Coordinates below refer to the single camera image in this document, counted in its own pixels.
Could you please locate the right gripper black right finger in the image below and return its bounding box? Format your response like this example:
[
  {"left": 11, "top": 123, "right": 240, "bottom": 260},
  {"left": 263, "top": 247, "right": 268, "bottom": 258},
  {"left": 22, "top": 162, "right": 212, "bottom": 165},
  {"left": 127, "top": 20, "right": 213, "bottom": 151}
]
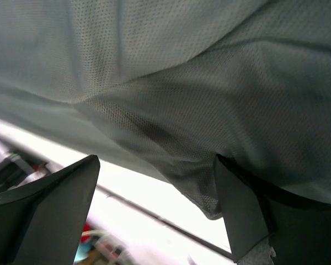
[{"left": 213, "top": 155, "right": 331, "bottom": 264}]

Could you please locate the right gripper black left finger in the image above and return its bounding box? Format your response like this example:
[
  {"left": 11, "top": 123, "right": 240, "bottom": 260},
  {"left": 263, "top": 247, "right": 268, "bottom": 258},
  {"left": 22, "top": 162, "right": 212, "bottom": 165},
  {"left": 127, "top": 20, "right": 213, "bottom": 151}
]
[{"left": 0, "top": 155, "right": 100, "bottom": 265}]

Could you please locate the dark grey t shirt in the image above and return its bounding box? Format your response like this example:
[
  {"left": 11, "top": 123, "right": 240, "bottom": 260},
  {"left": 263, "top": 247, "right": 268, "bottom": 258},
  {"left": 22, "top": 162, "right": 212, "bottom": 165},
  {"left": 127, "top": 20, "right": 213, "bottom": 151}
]
[{"left": 0, "top": 1, "right": 331, "bottom": 219}]

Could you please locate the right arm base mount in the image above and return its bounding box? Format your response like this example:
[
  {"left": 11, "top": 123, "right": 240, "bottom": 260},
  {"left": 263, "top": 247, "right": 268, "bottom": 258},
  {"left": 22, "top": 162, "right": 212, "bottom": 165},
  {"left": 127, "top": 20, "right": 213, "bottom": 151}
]
[{"left": 0, "top": 137, "right": 235, "bottom": 265}]

